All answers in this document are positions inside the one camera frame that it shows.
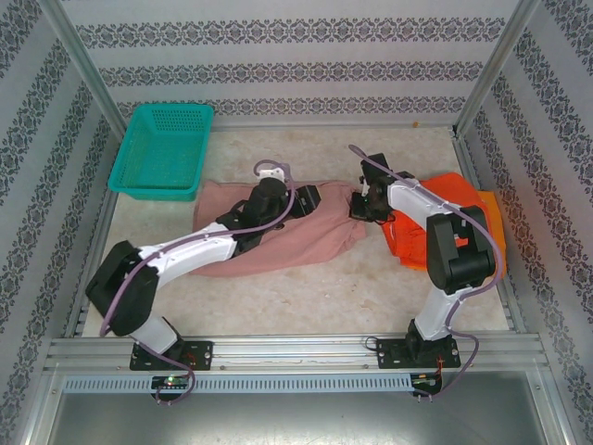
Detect red-orange shorts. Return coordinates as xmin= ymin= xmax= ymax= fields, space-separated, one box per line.
xmin=382 ymin=172 xmax=487 ymax=270

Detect pink shorts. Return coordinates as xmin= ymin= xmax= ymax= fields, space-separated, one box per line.
xmin=187 ymin=179 xmax=370 ymax=279

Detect light orange shorts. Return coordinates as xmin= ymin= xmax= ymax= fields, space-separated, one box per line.
xmin=400 ymin=189 xmax=507 ymax=273

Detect teal plastic basket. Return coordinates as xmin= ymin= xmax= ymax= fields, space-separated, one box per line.
xmin=107 ymin=102 xmax=215 ymax=203

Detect right controller board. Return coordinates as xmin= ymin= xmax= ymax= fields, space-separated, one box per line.
xmin=411 ymin=372 xmax=444 ymax=388

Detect controller board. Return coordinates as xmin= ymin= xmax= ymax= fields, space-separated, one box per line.
xmin=411 ymin=372 xmax=444 ymax=388
xmin=151 ymin=375 xmax=192 ymax=389

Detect left controller board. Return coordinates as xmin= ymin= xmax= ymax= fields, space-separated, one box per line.
xmin=151 ymin=375 xmax=192 ymax=389

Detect aluminium mounting rail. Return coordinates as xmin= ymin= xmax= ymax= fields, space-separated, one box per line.
xmin=44 ymin=336 xmax=550 ymax=372

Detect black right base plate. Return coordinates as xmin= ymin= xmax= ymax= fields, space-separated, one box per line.
xmin=374 ymin=337 xmax=460 ymax=371

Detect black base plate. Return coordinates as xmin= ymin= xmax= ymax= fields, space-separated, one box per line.
xmin=374 ymin=337 xmax=460 ymax=371
xmin=129 ymin=340 xmax=214 ymax=372

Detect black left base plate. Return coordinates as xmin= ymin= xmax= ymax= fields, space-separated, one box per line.
xmin=129 ymin=340 xmax=214 ymax=372

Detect aluminium frame post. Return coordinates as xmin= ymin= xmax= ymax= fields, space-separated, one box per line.
xmin=455 ymin=0 xmax=542 ymax=138
xmin=36 ymin=0 xmax=132 ymax=140

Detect slotted grey cable duct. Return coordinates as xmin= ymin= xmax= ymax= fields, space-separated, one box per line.
xmin=62 ymin=373 xmax=413 ymax=394

